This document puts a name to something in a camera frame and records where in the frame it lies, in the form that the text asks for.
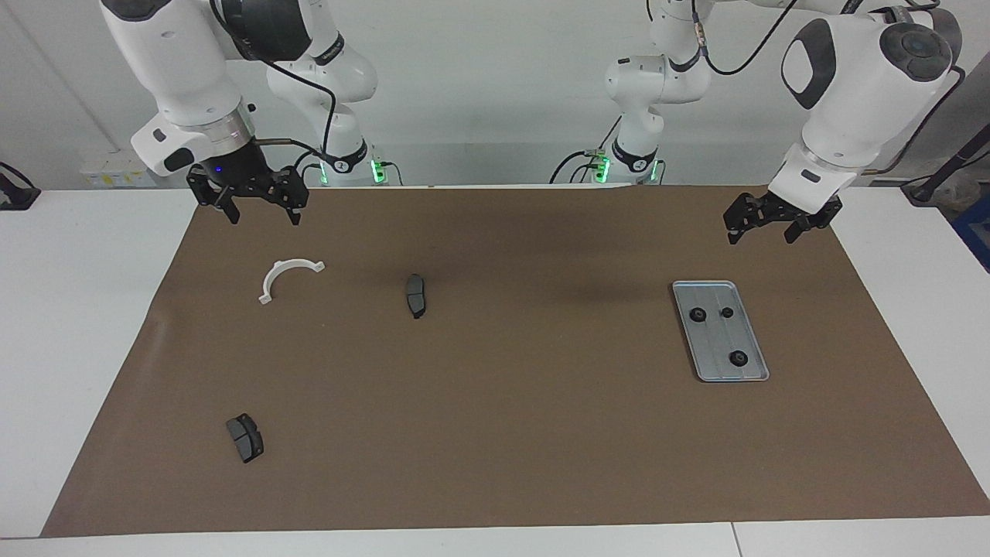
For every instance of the blue crate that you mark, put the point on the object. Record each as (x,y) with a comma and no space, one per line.
(976,232)

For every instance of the black table clamp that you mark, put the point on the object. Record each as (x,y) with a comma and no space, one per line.
(11,197)

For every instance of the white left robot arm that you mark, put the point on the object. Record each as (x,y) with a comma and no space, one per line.
(858,100)

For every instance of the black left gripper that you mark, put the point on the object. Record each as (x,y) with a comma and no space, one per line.
(773,210)

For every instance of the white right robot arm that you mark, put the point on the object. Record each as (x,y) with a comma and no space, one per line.
(178,62)

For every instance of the brown table mat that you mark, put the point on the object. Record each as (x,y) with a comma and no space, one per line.
(495,433)

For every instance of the black stand foot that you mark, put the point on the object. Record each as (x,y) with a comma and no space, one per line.
(924,189)

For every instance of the grey slotted brake pad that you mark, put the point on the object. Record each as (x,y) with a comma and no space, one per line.
(246,439)

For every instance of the dark curved brake pad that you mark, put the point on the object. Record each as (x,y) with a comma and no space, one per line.
(416,295)

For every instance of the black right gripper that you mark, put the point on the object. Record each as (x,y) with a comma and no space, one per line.
(247,182)

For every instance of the white curved plastic bracket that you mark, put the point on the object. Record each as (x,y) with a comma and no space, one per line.
(292,264)

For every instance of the silver metal tray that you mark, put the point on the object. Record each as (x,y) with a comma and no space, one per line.
(715,340)

